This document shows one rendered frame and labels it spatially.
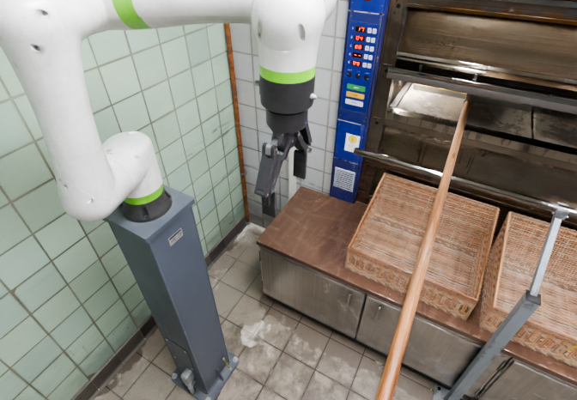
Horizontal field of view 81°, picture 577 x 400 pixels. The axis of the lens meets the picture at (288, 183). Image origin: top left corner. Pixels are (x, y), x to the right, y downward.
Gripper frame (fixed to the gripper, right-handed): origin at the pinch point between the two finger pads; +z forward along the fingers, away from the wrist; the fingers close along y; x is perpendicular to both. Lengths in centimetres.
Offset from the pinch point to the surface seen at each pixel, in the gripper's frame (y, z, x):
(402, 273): -52, 76, 30
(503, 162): -103, 40, 55
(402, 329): 3.3, 25.4, 31.7
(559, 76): -98, -1, 56
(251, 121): -104, 58, -78
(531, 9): -103, -20, 40
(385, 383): 16.0, 25.4, 31.3
